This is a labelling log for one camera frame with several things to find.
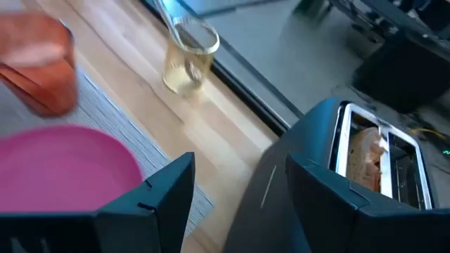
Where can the pink plate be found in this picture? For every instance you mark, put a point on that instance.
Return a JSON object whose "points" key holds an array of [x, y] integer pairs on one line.
{"points": [[63, 168]]}

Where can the grey woven placemat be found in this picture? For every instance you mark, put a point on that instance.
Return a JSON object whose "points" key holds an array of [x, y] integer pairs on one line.
{"points": [[116, 119]]}

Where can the black two-slot toaster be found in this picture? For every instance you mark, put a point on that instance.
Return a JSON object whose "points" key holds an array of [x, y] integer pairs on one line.
{"points": [[253, 218]]}

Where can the slice of toast bread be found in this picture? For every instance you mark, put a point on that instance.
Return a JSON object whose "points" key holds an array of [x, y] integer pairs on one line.
{"points": [[364, 158]]}

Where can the copper orange drinking cup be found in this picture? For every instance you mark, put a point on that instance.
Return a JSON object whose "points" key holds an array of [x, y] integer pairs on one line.
{"points": [[38, 81]]}

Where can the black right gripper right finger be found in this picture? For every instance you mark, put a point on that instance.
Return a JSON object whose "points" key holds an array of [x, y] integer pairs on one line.
{"points": [[334, 218]]}

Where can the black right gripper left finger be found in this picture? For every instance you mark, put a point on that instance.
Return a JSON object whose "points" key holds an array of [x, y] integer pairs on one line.
{"points": [[158, 211]]}

